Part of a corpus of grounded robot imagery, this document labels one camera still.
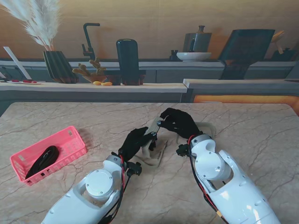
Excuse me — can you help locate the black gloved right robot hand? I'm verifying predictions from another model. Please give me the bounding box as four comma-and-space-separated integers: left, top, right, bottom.
156, 107, 202, 140

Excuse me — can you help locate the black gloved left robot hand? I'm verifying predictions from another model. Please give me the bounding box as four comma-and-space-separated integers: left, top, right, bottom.
118, 126, 157, 161

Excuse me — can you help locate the tan braided belt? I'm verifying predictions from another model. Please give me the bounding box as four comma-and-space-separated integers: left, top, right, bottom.
134, 115, 180, 168

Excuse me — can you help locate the pink plastic storage basket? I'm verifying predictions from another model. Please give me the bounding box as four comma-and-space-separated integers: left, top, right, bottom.
10, 125, 88, 187

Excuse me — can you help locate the dark brown braided belt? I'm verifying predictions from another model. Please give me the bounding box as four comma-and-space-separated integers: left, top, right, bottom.
24, 145, 60, 180

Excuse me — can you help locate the printed kitchen scene backdrop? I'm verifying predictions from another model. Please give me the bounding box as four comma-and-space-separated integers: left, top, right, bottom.
0, 0, 299, 103

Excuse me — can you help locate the red black left arm cable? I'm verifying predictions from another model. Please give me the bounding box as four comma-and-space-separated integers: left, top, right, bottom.
100, 154, 129, 224

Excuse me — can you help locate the red black arm cable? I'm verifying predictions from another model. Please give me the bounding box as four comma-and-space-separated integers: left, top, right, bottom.
100, 154, 129, 224
186, 136, 227, 220

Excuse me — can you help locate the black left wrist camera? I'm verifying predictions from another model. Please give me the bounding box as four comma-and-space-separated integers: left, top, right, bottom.
126, 162, 142, 177

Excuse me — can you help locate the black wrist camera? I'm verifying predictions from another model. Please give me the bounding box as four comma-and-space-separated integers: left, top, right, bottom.
175, 144, 189, 157
126, 162, 142, 177

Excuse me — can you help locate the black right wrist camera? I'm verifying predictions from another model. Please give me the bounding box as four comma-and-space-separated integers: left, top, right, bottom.
175, 144, 189, 157

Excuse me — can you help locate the red black right arm cable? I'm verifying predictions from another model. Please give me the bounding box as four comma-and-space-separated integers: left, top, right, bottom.
186, 136, 227, 220

